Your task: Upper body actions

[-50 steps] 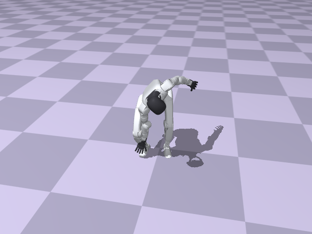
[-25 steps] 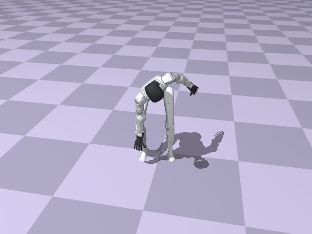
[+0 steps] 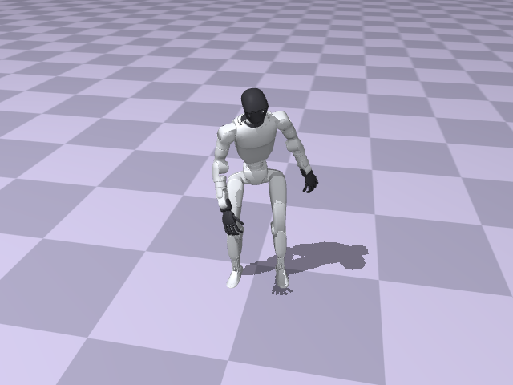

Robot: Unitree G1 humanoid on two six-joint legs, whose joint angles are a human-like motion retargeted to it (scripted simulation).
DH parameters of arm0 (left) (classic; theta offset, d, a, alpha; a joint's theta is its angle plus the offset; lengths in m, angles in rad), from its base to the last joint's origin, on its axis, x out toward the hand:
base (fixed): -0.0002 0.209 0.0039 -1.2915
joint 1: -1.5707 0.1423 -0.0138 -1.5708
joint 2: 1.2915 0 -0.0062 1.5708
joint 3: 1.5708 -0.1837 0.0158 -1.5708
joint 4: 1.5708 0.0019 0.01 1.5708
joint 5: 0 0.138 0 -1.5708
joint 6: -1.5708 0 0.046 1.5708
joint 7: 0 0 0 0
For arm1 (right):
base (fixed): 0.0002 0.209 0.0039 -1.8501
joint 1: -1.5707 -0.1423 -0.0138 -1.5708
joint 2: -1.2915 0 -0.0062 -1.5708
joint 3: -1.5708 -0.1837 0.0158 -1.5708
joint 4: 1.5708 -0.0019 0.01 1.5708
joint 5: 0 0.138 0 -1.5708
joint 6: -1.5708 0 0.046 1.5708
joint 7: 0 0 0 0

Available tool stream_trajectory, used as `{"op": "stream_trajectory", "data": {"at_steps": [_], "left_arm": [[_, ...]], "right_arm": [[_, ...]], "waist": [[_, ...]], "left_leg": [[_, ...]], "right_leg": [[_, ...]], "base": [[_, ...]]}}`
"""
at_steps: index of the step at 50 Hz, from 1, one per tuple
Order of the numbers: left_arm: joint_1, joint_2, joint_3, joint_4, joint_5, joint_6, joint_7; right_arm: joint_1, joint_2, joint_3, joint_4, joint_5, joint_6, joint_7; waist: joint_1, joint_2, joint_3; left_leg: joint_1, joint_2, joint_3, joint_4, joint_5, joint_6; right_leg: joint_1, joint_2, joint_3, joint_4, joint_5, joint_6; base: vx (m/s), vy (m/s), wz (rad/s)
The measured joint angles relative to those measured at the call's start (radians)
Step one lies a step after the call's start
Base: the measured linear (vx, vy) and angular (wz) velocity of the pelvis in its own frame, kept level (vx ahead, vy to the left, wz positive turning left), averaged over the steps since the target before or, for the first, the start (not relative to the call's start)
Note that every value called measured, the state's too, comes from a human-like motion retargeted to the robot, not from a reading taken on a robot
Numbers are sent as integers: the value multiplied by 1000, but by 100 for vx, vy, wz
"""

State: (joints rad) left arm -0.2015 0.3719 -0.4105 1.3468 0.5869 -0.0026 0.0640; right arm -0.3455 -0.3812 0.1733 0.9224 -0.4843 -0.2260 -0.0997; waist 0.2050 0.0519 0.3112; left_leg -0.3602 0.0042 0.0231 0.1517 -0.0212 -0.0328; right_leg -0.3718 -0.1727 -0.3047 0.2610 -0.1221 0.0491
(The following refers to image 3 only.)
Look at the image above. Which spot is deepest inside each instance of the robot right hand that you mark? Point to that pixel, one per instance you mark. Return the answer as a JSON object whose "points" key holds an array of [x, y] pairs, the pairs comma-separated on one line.
{"points": [[229, 219]]}

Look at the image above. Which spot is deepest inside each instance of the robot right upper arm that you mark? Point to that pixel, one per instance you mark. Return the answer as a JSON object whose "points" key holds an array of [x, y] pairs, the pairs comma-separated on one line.
{"points": [[225, 136]]}

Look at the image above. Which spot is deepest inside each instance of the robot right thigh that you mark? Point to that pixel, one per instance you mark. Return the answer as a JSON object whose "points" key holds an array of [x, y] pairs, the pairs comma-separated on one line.
{"points": [[235, 188]]}

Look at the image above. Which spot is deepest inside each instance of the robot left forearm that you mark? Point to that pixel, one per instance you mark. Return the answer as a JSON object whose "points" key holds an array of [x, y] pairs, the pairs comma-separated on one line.
{"points": [[301, 158]]}

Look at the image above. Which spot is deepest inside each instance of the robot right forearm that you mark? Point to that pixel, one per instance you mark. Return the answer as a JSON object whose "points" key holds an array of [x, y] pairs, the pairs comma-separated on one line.
{"points": [[220, 184]]}

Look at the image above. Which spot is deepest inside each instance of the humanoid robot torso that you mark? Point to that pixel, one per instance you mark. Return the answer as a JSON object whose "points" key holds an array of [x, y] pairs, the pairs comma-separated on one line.
{"points": [[254, 146]]}

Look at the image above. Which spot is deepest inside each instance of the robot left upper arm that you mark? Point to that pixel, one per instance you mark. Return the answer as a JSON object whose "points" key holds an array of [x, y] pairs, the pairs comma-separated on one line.
{"points": [[284, 124]]}

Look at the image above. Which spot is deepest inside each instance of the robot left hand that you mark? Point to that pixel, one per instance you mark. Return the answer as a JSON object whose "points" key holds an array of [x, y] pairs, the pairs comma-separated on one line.
{"points": [[310, 181]]}

